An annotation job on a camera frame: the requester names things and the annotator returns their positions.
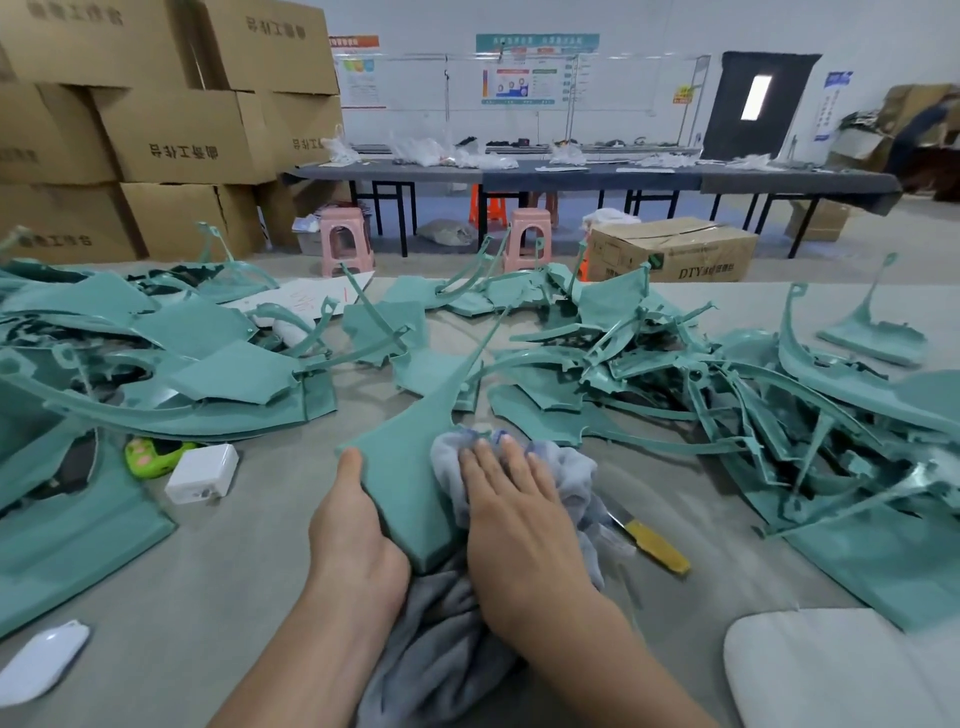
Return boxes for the person's right hand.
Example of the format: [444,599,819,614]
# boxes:
[457,435,609,654]

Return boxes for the person's left hand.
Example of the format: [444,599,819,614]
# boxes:
[307,447,414,624]

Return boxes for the single green plastic part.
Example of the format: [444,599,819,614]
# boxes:
[342,307,512,573]

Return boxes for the grey-blue wiping cloth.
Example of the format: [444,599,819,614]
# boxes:
[357,424,614,728]

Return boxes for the yellow-handled deburring knife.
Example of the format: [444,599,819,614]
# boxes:
[595,492,695,578]

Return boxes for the pile of green plastic parts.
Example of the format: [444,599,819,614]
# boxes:
[0,222,960,639]

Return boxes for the brown cardboard box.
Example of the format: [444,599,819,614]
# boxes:
[585,219,761,285]

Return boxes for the stack of brown cardboard boxes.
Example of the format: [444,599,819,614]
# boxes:
[0,0,347,264]

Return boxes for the person's left forearm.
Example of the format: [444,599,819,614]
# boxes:
[210,592,407,728]

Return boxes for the white power adapter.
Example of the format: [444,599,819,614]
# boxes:
[165,442,242,507]

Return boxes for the green and yellow gadget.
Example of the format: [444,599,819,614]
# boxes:
[124,435,200,480]

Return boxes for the white paper sheet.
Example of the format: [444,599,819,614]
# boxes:
[225,273,377,332]

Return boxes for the pink plastic stool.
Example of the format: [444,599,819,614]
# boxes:
[504,207,554,273]
[318,205,375,279]

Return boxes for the white oval plastic piece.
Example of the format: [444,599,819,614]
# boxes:
[0,619,93,708]

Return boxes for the orange object under table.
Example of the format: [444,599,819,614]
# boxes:
[469,183,509,230]

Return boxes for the white foam sheet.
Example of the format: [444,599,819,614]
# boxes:
[723,606,960,728]

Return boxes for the long grey work table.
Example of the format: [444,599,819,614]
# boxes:
[285,156,905,260]

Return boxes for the heap of clear plastic bags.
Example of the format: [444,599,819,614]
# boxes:
[322,135,519,171]

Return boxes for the dark door with window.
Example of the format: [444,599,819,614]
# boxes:
[702,52,824,164]

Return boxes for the colourful wall poster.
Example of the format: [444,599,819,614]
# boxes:
[480,57,575,108]

